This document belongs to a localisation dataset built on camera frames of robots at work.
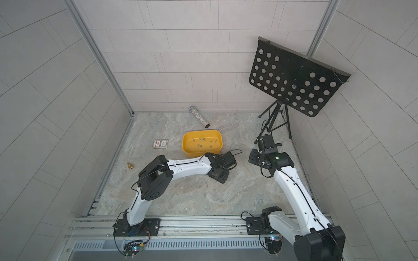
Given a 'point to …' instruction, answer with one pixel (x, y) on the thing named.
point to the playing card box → (160, 143)
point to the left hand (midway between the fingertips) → (225, 177)
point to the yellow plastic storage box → (197, 143)
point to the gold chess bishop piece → (130, 166)
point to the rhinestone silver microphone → (200, 117)
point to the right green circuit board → (274, 244)
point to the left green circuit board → (131, 248)
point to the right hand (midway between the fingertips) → (252, 155)
